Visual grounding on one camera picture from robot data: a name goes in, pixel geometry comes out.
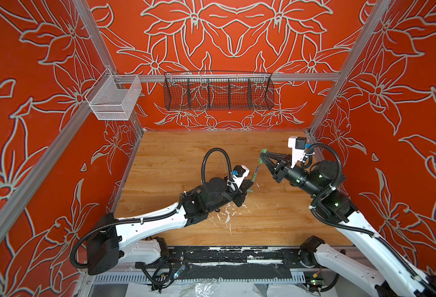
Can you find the black wire mesh basket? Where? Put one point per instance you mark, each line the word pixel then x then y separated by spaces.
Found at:
pixel 218 91

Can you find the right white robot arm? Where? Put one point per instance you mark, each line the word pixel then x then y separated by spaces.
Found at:
pixel 318 170

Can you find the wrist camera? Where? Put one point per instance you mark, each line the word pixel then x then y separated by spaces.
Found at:
pixel 298 145
pixel 238 175

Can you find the clear plastic bin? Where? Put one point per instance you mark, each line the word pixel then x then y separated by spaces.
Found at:
pixel 110 101

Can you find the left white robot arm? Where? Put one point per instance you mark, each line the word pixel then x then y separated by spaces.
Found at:
pixel 114 241

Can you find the green pen cap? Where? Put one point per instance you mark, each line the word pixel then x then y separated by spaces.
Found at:
pixel 263 157

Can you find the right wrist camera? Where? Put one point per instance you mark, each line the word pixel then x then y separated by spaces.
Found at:
pixel 298 145

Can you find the green pen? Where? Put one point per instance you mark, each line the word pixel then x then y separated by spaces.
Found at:
pixel 255 174

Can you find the white slotted cable duct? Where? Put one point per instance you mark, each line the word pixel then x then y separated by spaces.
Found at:
pixel 183 279

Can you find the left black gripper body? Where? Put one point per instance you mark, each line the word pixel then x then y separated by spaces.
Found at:
pixel 227 195

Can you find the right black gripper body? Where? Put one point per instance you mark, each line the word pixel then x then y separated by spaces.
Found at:
pixel 300 178

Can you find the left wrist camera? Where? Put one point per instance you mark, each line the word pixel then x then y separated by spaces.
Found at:
pixel 238 175

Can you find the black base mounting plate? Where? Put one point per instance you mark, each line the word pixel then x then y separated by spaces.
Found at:
pixel 288 256

